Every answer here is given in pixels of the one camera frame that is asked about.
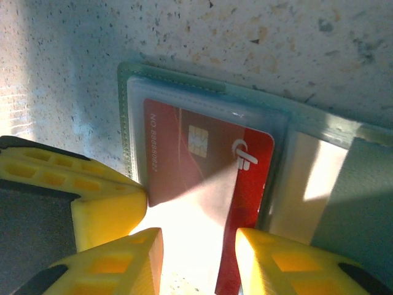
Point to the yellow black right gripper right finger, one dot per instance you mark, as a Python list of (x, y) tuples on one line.
[(291, 270)]

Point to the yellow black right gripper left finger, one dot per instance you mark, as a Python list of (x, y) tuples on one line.
[(122, 267)]

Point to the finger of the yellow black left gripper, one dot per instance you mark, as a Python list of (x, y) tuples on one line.
[(101, 212)]

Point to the red credit card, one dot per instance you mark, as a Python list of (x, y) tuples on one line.
[(255, 184)]

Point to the green card holder clear sleeves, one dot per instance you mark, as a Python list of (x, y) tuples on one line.
[(362, 199)]

